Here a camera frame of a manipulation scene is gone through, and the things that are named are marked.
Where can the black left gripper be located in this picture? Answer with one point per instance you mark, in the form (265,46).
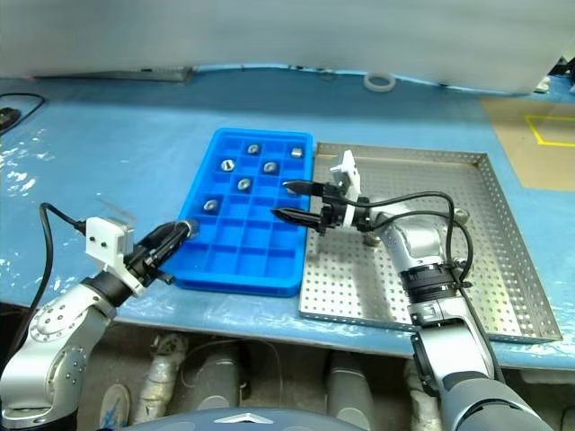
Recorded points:
(144,262)

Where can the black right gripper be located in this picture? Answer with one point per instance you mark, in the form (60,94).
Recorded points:
(331,206)

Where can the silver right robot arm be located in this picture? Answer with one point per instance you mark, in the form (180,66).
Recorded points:
(418,242)

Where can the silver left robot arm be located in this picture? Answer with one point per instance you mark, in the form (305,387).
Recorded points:
(58,323)

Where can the blue plastic compartment tray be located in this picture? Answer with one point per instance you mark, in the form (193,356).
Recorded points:
(251,251)

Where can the perforated steel tray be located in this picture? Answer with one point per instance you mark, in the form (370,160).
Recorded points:
(337,278)

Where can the foil wrapped pipe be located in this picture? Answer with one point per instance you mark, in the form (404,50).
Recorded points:
(422,399)
(157,377)

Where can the grey rounded cylinder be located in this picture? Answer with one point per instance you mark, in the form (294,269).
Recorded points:
(215,381)
(348,386)

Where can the grey shoe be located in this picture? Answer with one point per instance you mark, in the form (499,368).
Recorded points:
(114,399)

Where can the grey power strip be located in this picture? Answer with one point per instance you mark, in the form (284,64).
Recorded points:
(135,74)

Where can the white backdrop board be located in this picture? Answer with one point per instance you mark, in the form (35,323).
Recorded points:
(269,31)

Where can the grey robot chest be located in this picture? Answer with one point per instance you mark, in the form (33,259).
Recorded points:
(238,422)

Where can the small black device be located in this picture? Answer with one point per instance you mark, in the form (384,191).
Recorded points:
(6,117)

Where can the brown cardboard mat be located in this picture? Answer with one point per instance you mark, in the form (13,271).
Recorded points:
(516,152)

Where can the small white box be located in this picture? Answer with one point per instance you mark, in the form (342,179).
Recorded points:
(542,85)

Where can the black equipment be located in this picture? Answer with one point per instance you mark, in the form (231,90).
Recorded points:
(565,67)

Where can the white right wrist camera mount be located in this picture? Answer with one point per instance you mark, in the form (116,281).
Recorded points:
(352,179)

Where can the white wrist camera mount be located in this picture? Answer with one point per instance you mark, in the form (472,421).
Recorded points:
(103,235)
(352,179)

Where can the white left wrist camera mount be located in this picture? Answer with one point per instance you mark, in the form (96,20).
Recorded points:
(103,235)

